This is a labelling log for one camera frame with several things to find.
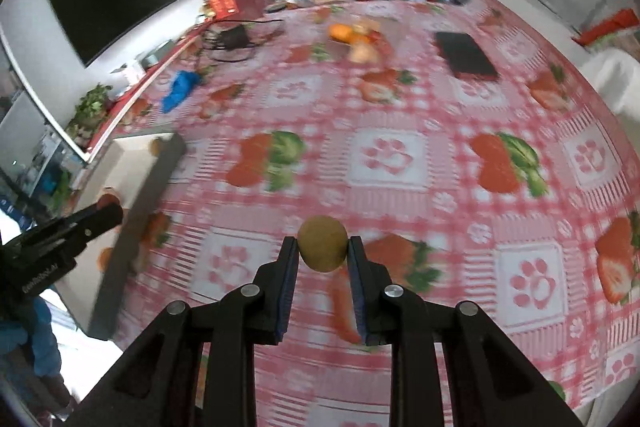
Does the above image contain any green potted plant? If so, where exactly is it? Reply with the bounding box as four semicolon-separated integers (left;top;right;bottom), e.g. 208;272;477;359
65;84;115;142

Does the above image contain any smartphone in red case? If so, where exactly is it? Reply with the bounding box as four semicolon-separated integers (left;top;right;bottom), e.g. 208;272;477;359
434;31;501;82

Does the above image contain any white blanket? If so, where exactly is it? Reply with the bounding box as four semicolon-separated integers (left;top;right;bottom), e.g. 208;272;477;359
580;48;640;128

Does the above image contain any person's left hand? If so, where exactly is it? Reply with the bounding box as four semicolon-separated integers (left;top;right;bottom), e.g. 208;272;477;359
0;296;67;378

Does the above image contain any black cable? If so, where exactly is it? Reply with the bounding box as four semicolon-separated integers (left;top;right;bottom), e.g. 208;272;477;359
200;19;286;64

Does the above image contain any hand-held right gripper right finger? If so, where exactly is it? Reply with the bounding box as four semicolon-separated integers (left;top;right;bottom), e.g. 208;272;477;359
347;236;583;427

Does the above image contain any pale peach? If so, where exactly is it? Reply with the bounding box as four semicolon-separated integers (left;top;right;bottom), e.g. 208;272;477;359
349;43;381;64

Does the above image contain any white rectangular tray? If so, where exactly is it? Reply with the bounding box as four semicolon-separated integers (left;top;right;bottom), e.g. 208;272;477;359
87;133;188;342

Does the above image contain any grey device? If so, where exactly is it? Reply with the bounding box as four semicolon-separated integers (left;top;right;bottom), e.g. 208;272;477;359
142;41;176;66

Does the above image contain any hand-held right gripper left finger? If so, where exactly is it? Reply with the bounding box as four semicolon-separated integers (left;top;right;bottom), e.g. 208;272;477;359
65;236;301;427

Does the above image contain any white box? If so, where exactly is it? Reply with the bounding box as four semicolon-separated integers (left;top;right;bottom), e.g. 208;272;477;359
111;61;146;85

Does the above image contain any red snack packet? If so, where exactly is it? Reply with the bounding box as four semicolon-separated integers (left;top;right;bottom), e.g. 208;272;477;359
572;8;640;48

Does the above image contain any glass display cabinet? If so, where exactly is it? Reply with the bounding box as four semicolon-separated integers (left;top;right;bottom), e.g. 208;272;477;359
0;92;83;228

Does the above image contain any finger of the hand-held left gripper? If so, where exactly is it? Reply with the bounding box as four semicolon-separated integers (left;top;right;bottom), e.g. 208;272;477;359
29;202;125;259

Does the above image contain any blue crumpled glove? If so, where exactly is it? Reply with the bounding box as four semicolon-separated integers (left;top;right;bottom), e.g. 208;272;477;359
161;71;202;114

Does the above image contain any orange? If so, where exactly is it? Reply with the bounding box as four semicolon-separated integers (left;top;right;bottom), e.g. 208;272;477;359
96;247;118;273
328;24;361;44

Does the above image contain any clear glass bowl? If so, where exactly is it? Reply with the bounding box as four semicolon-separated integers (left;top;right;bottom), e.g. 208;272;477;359
327;19;393;65

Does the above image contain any white red television console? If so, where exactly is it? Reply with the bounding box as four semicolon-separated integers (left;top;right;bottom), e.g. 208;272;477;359
75;19;211;168

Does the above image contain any bright red gift box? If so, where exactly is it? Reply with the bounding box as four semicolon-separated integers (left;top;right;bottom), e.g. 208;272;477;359
207;0;241;18

